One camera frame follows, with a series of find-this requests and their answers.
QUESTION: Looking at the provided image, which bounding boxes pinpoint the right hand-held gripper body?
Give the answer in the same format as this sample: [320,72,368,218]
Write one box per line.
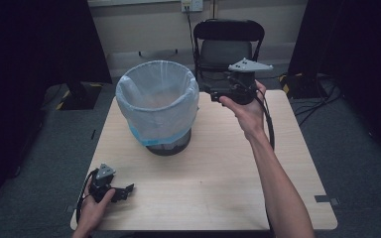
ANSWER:
[227,57,275,106]

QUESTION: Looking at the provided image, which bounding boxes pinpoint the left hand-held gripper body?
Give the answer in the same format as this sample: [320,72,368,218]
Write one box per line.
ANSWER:
[88,163,117,203]

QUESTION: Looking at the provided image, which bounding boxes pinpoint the dark grey trash bin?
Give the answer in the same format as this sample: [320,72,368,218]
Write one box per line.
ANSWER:
[145,128,192,157]

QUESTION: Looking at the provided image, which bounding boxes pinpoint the bin with blue liner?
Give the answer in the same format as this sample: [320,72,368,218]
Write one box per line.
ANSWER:
[115,59,200,148]

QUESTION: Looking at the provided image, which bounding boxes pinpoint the person's left hand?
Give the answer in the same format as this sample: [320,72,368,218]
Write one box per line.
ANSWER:
[76,178,117,233]

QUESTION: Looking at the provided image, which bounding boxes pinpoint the person's right hand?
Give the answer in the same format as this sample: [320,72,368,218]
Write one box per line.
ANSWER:
[218,79,268,143]

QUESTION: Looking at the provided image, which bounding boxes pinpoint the black folding chair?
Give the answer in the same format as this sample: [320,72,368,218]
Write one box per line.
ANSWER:
[192,18,266,91]

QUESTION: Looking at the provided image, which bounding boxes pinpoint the black yellow-striped stand base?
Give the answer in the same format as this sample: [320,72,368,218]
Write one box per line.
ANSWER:
[278,72,319,100]
[55,81,104,112]

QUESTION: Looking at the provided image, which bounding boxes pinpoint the dark curtain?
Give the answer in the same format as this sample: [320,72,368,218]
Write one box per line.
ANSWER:
[287,0,381,160]
[0,0,113,229]

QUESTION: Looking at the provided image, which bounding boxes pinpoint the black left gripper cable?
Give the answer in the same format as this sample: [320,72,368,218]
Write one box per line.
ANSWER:
[75,168,99,226]

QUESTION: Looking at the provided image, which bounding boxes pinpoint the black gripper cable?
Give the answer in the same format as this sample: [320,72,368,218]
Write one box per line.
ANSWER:
[236,76,276,238]
[75,168,99,226]

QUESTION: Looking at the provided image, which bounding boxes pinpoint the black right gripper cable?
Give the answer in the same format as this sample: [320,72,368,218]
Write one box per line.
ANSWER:
[236,76,276,238]

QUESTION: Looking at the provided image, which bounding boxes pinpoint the black wall cable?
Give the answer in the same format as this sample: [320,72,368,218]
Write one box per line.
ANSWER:
[185,5,196,57]

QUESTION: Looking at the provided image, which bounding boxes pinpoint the black floor cables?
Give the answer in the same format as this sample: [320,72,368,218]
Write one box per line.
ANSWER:
[291,74,342,127]

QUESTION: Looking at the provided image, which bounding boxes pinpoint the white wall socket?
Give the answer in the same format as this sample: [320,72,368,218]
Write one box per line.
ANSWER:
[181,0,204,14]

